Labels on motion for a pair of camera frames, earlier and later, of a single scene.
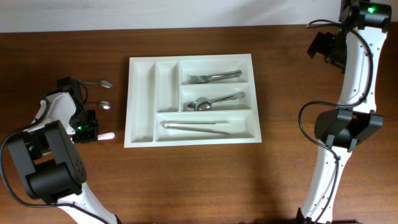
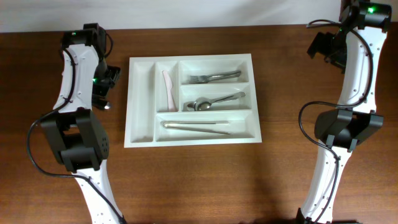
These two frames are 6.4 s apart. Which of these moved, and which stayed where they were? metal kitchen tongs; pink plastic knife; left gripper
Moved: left gripper; pink plastic knife
Stayed: metal kitchen tongs
